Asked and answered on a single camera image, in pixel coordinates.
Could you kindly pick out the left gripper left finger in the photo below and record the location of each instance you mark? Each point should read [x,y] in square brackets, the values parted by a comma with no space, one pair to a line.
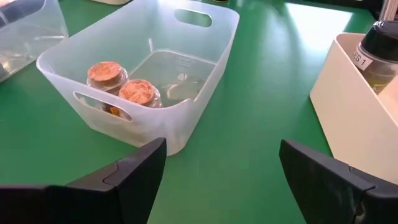
[93,202]

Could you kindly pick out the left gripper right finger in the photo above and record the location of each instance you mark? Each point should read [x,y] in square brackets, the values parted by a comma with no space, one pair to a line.
[335,193]

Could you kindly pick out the white plastic bin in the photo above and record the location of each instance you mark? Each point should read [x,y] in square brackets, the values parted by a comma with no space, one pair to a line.
[348,124]
[110,1]

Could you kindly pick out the small cork stopper jar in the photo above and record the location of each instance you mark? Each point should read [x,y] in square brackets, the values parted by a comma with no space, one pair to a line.
[107,74]
[140,93]

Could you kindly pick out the black lid herb jar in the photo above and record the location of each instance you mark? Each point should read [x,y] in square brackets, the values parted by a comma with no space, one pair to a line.
[381,43]

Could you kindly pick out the green table mat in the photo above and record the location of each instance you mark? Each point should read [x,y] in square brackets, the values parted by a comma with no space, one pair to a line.
[236,174]

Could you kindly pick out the clear plastic bin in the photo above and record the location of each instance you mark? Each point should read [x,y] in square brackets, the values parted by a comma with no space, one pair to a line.
[31,40]
[174,124]

